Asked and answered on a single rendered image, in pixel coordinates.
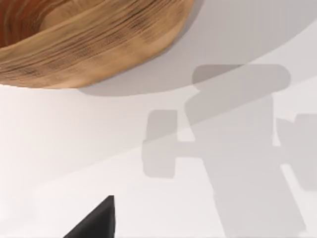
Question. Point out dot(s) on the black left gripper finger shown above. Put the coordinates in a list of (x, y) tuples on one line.
[(99, 220)]

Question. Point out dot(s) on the wooden bowl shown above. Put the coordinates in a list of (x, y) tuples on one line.
[(94, 42)]

